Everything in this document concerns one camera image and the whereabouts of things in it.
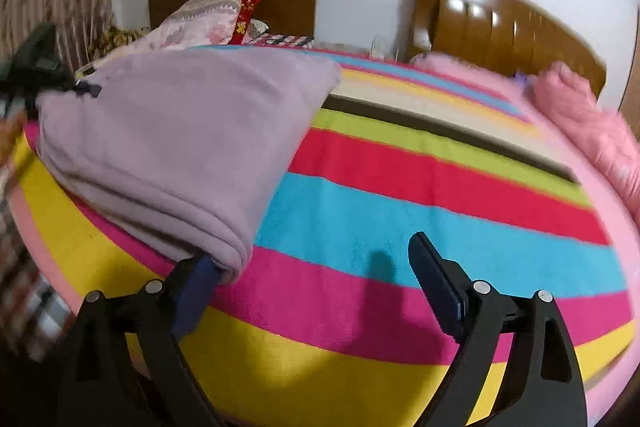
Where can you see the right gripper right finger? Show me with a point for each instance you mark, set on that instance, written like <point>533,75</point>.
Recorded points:
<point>541,385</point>

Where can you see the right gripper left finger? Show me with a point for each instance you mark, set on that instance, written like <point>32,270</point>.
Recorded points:
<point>120,364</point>

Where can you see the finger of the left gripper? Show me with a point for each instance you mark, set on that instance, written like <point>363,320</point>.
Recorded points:
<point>81,87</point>

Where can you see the lilac fleece pants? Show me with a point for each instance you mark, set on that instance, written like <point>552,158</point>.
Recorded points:
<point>185,149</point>

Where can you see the person's left hand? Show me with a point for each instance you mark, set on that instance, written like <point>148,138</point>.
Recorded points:
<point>11,129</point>

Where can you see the pink floral folded quilt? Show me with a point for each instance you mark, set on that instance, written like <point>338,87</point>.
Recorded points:
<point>195,23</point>

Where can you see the rainbow striped blanket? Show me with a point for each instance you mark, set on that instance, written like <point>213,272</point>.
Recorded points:
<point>328,325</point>

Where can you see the pink bed cover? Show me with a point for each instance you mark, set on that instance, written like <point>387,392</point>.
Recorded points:
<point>612,390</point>

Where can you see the dark wooden small headboard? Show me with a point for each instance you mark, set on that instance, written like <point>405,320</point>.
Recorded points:
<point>284,17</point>

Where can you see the plaid checkered bedsheet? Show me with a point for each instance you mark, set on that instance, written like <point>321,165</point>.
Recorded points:
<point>258,34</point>

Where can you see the pink puffy comforter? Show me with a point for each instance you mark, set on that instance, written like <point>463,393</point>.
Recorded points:
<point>604,137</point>

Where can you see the brown padded headboard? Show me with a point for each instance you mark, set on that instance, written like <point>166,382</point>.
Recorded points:
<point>504,36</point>

